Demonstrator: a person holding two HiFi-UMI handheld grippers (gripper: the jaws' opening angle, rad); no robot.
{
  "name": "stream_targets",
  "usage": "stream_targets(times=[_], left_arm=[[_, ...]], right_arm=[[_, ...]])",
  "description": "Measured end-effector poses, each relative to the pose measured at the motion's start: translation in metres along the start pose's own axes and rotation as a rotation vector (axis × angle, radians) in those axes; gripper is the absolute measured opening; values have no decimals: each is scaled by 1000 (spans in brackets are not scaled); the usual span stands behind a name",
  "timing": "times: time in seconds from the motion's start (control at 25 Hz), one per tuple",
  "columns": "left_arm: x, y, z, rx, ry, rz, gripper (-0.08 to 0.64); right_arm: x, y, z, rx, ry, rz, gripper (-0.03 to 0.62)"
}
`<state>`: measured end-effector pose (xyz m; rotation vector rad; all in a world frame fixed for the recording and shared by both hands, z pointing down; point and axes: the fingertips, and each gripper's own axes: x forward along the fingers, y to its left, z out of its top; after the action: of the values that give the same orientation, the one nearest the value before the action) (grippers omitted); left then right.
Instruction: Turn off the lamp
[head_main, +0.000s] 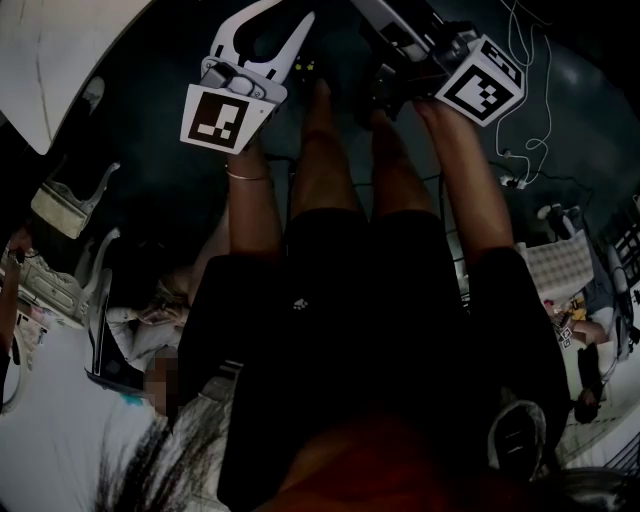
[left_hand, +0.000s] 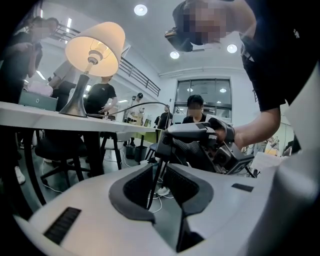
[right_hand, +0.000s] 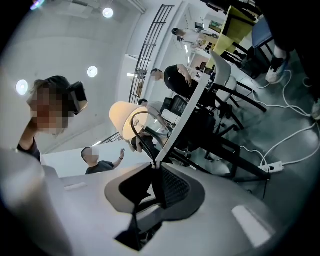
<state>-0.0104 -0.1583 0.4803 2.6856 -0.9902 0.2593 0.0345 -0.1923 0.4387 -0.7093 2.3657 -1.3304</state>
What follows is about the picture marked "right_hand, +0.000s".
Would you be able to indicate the white shell chair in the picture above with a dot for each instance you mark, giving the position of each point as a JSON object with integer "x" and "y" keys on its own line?
{"x": 222, "y": 72}

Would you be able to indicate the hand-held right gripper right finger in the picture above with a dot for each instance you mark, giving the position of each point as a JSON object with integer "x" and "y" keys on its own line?
{"x": 220, "y": 225}

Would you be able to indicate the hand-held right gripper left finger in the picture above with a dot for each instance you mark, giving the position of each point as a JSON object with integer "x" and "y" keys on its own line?
{"x": 92, "y": 212}

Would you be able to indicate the black metal railing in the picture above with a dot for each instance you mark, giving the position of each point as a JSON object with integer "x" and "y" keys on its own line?
{"x": 147, "y": 50}

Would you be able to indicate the round ceiling downlight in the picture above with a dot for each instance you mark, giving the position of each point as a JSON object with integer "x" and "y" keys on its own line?
{"x": 92, "y": 71}
{"x": 21, "y": 87}
{"x": 108, "y": 12}

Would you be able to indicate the white power strip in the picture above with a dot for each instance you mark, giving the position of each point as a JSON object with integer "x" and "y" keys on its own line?
{"x": 272, "y": 167}

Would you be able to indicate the white table lamp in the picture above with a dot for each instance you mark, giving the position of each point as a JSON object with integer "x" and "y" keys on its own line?
{"x": 122, "y": 117}

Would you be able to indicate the person's face and neck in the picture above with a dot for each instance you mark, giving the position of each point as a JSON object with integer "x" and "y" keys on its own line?
{"x": 47, "y": 112}

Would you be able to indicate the black head-worn camera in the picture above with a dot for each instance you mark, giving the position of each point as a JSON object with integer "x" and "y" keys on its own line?
{"x": 78, "y": 98}

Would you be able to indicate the black office chair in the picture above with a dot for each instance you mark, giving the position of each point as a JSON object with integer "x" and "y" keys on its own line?
{"x": 177, "y": 106}

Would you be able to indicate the person's black shirt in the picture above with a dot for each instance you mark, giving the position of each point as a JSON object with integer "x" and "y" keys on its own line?
{"x": 32, "y": 151}

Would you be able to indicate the white marble table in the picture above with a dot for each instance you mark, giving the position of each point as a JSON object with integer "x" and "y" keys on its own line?
{"x": 185, "y": 117}

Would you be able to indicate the blue chair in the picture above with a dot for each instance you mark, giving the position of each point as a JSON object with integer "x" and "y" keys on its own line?
{"x": 262, "y": 37}

